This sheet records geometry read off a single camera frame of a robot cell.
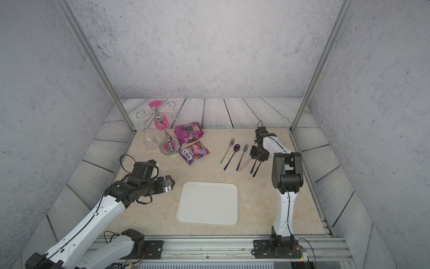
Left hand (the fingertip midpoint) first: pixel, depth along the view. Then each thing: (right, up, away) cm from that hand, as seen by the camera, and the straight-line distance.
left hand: (169, 184), depth 79 cm
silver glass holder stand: (-9, +17, +33) cm, 38 cm away
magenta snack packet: (+3, +25, +33) cm, 41 cm away
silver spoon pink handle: (+38, +6, +24) cm, 45 cm away
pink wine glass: (-9, +31, +13) cm, 35 cm away
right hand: (+45, +11, +23) cm, 52 cm away
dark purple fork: (+43, +4, +23) cm, 49 cm away
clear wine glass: (-15, +20, +15) cm, 29 cm away
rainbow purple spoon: (+34, +15, +32) cm, 49 cm away
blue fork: (+40, +14, +32) cm, 53 cm away
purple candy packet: (+7, +13, +26) cm, 30 cm away
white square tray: (+17, -12, +8) cm, 23 cm away
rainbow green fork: (+31, +18, +33) cm, 48 cm away
